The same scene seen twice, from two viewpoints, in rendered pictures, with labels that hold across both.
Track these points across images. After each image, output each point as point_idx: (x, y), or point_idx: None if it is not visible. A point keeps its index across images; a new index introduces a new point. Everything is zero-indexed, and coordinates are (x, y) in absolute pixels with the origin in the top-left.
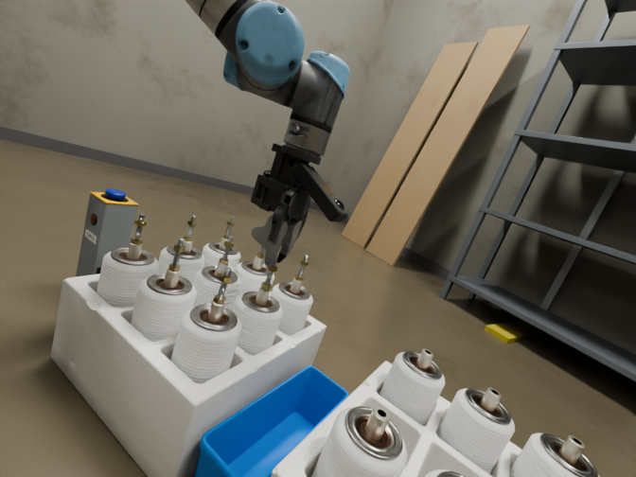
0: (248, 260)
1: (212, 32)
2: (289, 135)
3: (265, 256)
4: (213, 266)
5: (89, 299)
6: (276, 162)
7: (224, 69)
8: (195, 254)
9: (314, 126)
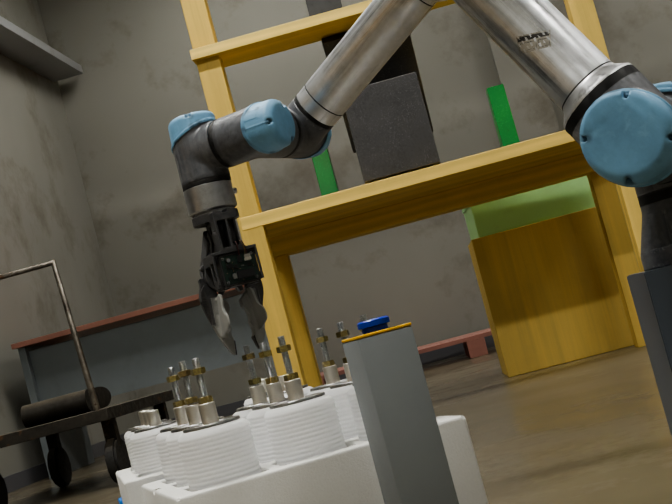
0: (196, 424)
1: (330, 123)
2: (235, 197)
3: (264, 335)
4: (275, 402)
5: (438, 416)
6: (236, 228)
7: (294, 137)
8: (282, 403)
9: (186, 185)
